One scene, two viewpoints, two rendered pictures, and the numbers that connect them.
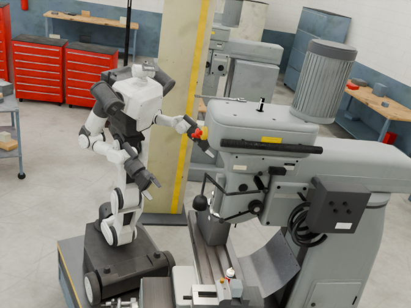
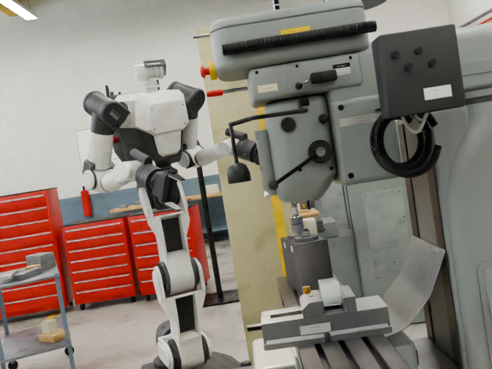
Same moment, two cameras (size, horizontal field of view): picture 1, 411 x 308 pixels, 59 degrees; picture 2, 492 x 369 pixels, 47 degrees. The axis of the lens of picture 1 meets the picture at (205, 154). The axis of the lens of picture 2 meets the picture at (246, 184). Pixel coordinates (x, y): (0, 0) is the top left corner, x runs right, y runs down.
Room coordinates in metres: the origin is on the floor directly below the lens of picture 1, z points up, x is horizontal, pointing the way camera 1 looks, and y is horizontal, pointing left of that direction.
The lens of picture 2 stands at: (-0.24, -0.45, 1.48)
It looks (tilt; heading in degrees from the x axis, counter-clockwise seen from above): 3 degrees down; 14
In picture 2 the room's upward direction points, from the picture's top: 9 degrees counter-clockwise
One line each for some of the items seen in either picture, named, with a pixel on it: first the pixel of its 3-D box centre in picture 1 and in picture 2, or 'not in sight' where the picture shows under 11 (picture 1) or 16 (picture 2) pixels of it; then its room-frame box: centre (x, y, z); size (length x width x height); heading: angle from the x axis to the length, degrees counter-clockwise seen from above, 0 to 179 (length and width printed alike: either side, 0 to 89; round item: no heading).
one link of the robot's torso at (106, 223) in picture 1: (118, 230); (184, 348); (2.02, 0.50, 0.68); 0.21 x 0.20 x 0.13; 37
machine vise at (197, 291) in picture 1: (227, 296); (322, 313); (1.30, -0.23, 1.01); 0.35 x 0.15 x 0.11; 102
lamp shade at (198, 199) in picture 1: (200, 201); (238, 172); (1.44, -0.02, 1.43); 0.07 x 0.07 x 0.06
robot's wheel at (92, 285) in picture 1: (92, 288); not in sight; (1.64, 0.55, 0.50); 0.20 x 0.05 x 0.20; 37
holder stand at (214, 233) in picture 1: (213, 220); (306, 261); (1.82, -0.12, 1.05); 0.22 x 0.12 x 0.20; 25
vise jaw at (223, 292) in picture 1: (223, 291); (311, 303); (1.29, -0.20, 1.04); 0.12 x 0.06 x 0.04; 12
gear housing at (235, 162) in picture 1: (258, 153); (301, 82); (1.55, -0.24, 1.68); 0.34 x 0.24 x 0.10; 104
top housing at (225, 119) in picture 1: (259, 127); (286, 42); (1.54, -0.21, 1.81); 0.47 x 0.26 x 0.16; 104
